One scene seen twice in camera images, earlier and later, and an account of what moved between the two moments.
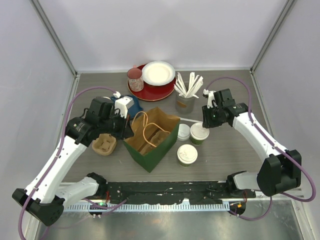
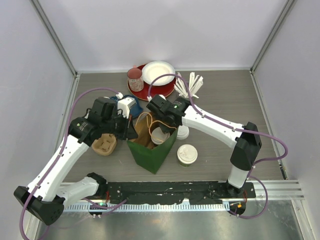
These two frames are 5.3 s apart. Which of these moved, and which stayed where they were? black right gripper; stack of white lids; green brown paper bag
Moved: black right gripper
Stayed: stack of white lids; green brown paper bag
